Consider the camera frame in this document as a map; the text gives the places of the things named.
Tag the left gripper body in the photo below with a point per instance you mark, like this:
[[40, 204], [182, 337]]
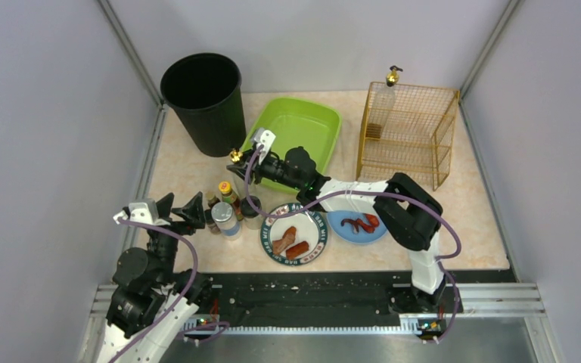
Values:
[[169, 220]]

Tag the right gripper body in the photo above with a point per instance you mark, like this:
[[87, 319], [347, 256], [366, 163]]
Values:
[[258, 164]]

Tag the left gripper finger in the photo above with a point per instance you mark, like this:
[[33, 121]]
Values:
[[164, 206], [192, 214]]

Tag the clear glass bottle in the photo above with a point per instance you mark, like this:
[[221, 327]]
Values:
[[239, 156]]

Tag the yellow cap sauce bottle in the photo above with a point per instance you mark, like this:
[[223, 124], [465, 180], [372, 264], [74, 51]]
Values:
[[230, 196]]

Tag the glass bottle with brown sauce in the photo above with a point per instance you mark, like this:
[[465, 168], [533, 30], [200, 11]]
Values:
[[382, 106]]

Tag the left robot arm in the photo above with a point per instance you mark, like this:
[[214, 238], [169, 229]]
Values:
[[152, 301]]

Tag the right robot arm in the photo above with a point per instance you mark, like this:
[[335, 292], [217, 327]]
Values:
[[411, 215]]

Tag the small dark spice bottle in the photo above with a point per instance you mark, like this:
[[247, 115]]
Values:
[[210, 223]]

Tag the small brown cap bottle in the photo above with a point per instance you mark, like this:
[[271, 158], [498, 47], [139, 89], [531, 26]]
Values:
[[212, 199]]

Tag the black lid jar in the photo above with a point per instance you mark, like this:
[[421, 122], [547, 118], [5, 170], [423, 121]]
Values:
[[252, 219]]

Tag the green plastic basin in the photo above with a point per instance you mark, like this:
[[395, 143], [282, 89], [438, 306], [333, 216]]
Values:
[[297, 122]]

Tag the white plate with green rim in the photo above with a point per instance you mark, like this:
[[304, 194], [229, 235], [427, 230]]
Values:
[[311, 227]]

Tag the brown meat piece left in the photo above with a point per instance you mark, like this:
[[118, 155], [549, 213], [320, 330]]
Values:
[[287, 239]]

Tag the red sausage piece on plate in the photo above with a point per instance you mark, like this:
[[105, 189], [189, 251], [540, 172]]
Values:
[[297, 250]]

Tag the black plastic trash bin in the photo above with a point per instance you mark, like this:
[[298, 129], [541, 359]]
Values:
[[204, 90]]

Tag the dark curled sausage strip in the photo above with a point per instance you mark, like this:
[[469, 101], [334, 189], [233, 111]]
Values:
[[356, 224]]

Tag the blue plate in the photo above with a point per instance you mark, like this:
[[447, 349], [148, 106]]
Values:
[[346, 232]]

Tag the red sausage on blue plate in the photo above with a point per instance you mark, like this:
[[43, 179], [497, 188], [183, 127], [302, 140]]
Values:
[[371, 223]]

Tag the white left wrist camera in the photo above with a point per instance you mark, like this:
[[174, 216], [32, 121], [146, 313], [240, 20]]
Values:
[[142, 211]]

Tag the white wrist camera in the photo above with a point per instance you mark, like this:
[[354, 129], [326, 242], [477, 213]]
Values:
[[262, 140], [142, 211]]

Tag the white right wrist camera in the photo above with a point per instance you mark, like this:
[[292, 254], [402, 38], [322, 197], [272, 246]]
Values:
[[262, 140]]

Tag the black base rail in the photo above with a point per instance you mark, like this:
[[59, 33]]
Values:
[[319, 299]]

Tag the gold wire rack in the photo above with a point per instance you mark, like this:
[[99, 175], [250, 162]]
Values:
[[417, 139]]

